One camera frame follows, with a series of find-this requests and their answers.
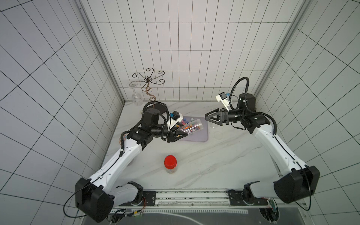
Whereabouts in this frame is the red lid candy jar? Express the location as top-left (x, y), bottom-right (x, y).
top-left (164, 155), bottom-right (177, 173)

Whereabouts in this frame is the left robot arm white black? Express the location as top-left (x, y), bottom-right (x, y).
top-left (72, 101), bottom-right (187, 223)

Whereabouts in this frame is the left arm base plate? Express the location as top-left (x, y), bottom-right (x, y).
top-left (120, 191), bottom-right (157, 206)

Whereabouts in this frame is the clear jar with colourful candies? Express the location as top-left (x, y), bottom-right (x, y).
top-left (208, 121), bottom-right (222, 131)

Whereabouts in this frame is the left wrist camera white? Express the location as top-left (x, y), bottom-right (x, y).
top-left (166, 111), bottom-right (183, 130)

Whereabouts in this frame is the small clear jar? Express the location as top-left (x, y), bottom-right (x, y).
top-left (179, 119), bottom-right (204, 135)

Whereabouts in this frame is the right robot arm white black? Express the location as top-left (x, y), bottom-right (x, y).
top-left (205, 77), bottom-right (320, 205)

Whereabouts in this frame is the clear jar lid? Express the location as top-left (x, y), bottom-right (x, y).
top-left (214, 131), bottom-right (224, 140)

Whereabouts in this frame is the metal glass holder stand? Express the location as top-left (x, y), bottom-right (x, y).
top-left (132, 67), bottom-right (165, 101)

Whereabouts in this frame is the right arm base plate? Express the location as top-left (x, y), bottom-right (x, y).
top-left (226, 189), bottom-right (268, 206)

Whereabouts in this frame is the aluminium mounting rail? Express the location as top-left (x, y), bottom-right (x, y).
top-left (110, 189), bottom-right (301, 216)

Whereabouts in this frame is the hanging wine glass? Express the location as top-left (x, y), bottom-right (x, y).
top-left (127, 81), bottom-right (143, 106)

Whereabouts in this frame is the lilac plastic tray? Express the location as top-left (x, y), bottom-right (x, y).
top-left (180, 116), bottom-right (208, 142)

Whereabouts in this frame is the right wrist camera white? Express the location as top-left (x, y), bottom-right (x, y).
top-left (216, 92), bottom-right (230, 111)

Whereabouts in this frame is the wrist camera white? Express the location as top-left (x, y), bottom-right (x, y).
top-left (166, 111), bottom-right (183, 130)
top-left (216, 92), bottom-right (230, 111)

